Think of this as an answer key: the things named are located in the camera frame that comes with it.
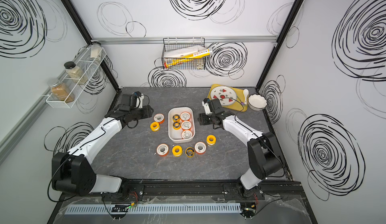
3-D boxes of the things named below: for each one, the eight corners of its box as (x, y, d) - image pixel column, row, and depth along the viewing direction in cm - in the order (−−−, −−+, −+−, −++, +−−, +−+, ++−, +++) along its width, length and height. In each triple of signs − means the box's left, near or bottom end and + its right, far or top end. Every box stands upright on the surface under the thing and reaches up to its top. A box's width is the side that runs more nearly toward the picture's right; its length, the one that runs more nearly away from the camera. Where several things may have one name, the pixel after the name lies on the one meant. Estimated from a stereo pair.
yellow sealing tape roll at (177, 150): (171, 156, 87) (171, 155, 85) (172, 146, 91) (172, 145, 89) (181, 156, 87) (181, 155, 85) (182, 146, 91) (182, 145, 89)
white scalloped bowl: (249, 111, 109) (250, 107, 106) (245, 97, 117) (246, 94, 114) (267, 111, 109) (269, 107, 106) (262, 97, 117) (263, 94, 114)
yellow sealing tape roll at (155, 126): (150, 131, 98) (149, 129, 96) (151, 123, 102) (151, 121, 100) (159, 131, 98) (158, 129, 96) (160, 123, 102) (159, 121, 100)
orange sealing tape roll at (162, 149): (156, 156, 87) (155, 154, 85) (158, 145, 92) (157, 143, 90) (167, 156, 87) (167, 154, 86) (169, 145, 92) (168, 143, 90)
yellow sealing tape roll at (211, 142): (206, 145, 92) (206, 143, 90) (206, 136, 96) (206, 134, 94) (216, 145, 92) (216, 143, 90) (215, 136, 96) (215, 134, 94)
